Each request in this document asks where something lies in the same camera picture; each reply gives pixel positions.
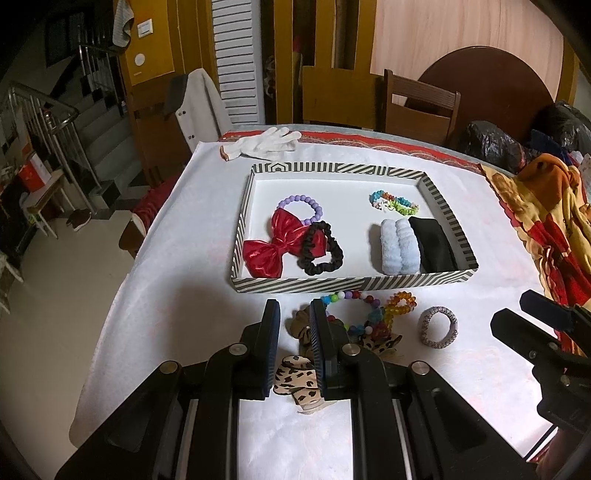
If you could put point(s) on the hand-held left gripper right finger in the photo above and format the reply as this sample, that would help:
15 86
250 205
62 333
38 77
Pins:
318 350

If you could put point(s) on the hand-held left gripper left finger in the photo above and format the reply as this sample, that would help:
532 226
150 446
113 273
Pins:
272 350

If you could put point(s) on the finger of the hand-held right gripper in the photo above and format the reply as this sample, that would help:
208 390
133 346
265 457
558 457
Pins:
554 311
521 330

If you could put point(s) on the leopard print hair bow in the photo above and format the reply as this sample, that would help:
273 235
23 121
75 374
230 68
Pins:
291 378

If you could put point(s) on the striped cardboard tray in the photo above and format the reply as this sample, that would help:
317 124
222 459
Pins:
277 285

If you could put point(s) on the black scrunchie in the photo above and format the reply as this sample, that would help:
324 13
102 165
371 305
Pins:
323 265

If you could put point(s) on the red satin bow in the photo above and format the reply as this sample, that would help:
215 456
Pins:
263 256

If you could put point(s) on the black headband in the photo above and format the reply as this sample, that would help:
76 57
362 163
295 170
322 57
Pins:
434 249

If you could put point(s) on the pale fuzzy headband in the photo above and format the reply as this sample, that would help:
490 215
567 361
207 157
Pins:
397 249

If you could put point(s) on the brown scrunchie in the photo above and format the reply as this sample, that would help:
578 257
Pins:
298 323

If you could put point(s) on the orange yellow printed cloth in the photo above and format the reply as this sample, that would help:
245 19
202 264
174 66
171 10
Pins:
554 207

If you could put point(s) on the white tablecloth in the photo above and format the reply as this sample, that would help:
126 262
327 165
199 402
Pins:
161 300

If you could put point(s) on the black plastic bag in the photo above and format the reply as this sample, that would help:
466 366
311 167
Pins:
565 124
494 143

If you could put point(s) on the chair with red cushion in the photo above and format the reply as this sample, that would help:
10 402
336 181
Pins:
152 203

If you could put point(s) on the white work glove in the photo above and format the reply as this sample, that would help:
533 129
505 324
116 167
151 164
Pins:
263 143

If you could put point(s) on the red patterned table runner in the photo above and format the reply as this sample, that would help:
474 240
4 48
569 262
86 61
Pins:
369 143

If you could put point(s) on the dark shoes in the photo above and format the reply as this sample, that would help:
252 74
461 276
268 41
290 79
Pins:
78 219

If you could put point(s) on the round wooden tabletop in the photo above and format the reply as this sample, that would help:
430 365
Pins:
485 78

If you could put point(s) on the white coat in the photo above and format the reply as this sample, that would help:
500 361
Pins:
203 110

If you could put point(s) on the wooden chair with coat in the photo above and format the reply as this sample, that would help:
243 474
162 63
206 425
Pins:
147 134

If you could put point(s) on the wooden panel chair back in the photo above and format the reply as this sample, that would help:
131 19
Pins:
341 97

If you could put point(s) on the wooden slatted chair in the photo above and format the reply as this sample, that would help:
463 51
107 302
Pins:
415 97

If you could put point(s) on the small white side table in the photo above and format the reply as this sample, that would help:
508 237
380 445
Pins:
44 198

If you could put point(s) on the white louvered shutter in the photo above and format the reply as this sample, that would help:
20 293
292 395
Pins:
238 60

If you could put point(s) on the red box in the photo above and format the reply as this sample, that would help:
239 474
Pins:
34 175

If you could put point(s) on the metal stair railing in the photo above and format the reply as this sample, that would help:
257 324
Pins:
60 115

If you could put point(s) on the hanging grey towel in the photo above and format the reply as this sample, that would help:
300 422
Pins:
123 23

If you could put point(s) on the white wall switch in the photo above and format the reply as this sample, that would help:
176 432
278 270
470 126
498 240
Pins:
145 28

